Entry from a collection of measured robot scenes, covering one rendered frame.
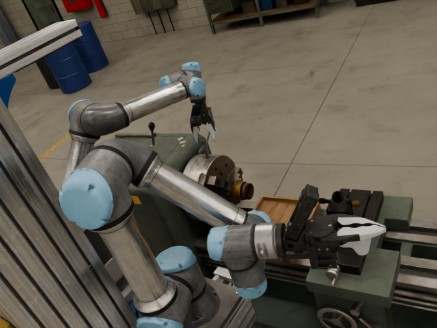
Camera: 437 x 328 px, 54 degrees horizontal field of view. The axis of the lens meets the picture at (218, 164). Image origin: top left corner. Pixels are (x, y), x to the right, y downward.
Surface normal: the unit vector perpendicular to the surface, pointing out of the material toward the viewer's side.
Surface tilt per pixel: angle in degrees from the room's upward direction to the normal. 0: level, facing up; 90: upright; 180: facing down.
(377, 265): 0
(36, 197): 90
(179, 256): 8
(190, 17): 90
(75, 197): 82
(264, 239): 41
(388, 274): 0
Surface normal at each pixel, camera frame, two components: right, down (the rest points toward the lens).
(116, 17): -0.43, 0.59
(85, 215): -0.25, 0.47
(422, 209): -0.29, -0.81
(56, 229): 0.79, 0.11
